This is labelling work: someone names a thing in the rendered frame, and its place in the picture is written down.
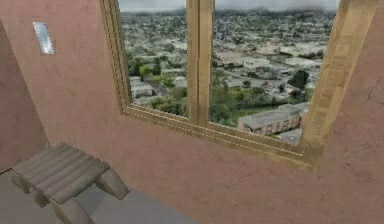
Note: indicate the grey slatted bench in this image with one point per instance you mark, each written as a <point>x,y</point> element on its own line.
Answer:
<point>60,173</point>

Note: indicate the wooden framed window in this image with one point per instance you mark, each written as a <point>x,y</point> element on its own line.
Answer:
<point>199,66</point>

